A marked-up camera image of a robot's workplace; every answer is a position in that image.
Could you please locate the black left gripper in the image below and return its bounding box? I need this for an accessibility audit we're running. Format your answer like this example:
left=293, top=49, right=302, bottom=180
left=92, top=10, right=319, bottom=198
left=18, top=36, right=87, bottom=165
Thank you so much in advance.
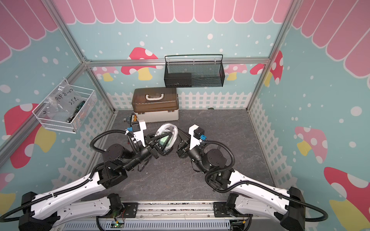
left=123, top=130, right=173, bottom=172

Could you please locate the green charger cube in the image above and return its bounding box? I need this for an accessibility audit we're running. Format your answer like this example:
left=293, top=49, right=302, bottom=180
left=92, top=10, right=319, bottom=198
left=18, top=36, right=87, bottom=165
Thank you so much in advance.
left=158, top=135, right=172, bottom=149

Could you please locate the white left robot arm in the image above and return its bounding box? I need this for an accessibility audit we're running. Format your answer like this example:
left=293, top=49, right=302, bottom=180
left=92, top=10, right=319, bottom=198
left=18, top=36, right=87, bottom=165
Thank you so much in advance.
left=1, top=129, right=177, bottom=231

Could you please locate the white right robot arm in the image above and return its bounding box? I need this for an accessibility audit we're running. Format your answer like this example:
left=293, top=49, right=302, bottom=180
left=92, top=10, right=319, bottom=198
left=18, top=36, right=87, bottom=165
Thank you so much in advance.
left=177, top=125, right=329, bottom=231

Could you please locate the black yellow charger board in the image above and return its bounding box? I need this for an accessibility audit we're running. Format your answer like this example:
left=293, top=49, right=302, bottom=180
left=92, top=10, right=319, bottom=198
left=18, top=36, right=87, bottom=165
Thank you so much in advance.
left=130, top=113, right=138, bottom=123

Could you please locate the brown lid storage box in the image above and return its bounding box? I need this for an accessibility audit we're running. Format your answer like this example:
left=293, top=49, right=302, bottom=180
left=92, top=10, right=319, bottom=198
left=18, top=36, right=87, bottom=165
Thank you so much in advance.
left=132, top=87, right=179, bottom=123

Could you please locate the clear labelled plastic bag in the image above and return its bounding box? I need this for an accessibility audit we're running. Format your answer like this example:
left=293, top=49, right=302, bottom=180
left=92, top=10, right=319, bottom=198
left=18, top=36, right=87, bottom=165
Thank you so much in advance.
left=42, top=81, right=82, bottom=122

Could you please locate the black wire mesh basket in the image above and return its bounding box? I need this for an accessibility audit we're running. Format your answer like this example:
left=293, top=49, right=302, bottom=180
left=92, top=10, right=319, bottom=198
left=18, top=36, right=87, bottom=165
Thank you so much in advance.
left=164, top=54, right=225, bottom=88

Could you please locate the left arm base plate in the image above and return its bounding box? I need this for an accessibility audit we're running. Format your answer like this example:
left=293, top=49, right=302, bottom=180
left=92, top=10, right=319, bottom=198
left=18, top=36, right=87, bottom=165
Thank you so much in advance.
left=99, top=202, right=139, bottom=218

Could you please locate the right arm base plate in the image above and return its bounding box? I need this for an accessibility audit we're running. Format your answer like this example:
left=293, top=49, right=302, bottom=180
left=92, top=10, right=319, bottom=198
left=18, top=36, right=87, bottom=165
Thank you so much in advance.
left=213, top=202, right=251, bottom=218

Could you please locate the green handled tool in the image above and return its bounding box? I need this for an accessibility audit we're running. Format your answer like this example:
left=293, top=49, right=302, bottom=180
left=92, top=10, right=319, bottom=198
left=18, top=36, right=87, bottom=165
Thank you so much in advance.
left=66, top=101, right=86, bottom=123

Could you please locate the white wire wall basket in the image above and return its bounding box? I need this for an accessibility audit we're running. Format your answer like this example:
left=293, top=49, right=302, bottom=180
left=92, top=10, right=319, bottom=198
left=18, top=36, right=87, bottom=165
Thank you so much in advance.
left=32, top=79, right=97, bottom=134

